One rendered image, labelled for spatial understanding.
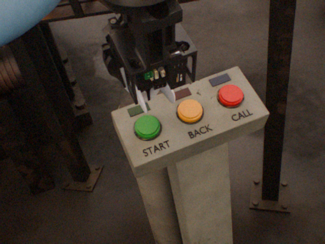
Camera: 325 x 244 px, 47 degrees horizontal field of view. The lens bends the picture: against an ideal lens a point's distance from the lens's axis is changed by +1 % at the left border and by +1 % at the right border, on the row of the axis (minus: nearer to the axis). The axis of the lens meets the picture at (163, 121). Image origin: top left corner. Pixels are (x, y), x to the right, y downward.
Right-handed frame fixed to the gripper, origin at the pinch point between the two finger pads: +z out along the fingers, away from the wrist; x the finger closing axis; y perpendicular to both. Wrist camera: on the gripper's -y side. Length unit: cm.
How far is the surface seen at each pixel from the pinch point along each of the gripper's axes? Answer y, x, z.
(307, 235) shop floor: 21, 36, 67
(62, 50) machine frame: -115, -8, 108
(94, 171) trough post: -31, -14, 84
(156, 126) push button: 1.0, 0.7, 9.2
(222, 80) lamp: -3.1, 14.8, 10.3
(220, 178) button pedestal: 8.7, 9.7, 23.3
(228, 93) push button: 0.2, 14.0, 9.4
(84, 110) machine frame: -61, -9, 89
